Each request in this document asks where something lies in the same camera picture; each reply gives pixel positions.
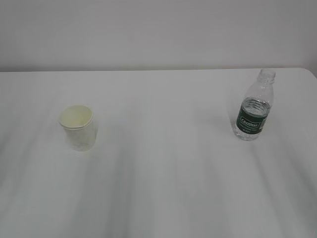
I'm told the white paper cup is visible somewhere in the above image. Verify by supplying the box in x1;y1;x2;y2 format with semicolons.
59;105;97;151

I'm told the clear green-label water bottle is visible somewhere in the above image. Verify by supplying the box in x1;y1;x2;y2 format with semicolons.
233;68;276;141

